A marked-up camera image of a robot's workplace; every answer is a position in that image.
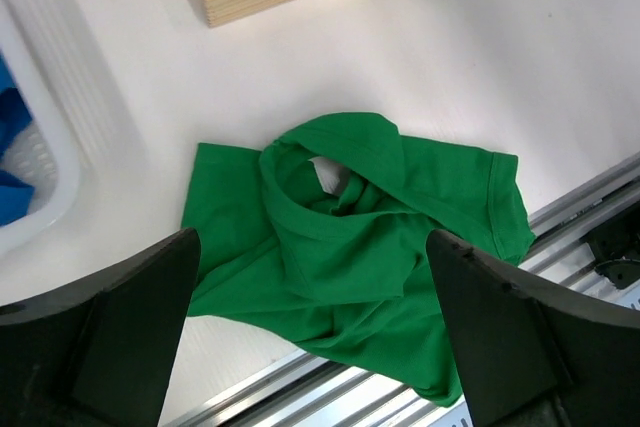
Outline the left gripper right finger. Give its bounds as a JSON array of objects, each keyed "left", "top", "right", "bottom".
[{"left": 426, "top": 230, "right": 639, "bottom": 426}]

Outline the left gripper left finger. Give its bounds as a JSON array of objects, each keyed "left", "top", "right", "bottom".
[{"left": 1, "top": 229, "right": 201, "bottom": 426}]

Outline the blue tank top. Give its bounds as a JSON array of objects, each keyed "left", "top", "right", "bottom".
[{"left": 1, "top": 57, "right": 35, "bottom": 227}]

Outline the green tank top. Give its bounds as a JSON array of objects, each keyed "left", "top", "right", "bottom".
[{"left": 182, "top": 112, "right": 534, "bottom": 407}]

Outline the clear plastic basket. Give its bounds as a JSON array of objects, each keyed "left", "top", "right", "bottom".
[{"left": 0, "top": 0, "right": 151, "bottom": 258}]

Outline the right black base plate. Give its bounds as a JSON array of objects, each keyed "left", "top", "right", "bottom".
[{"left": 586, "top": 203, "right": 639, "bottom": 290}]

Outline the aluminium mounting rail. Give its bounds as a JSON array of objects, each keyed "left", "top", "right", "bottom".
[{"left": 160, "top": 156, "right": 639, "bottom": 426}]

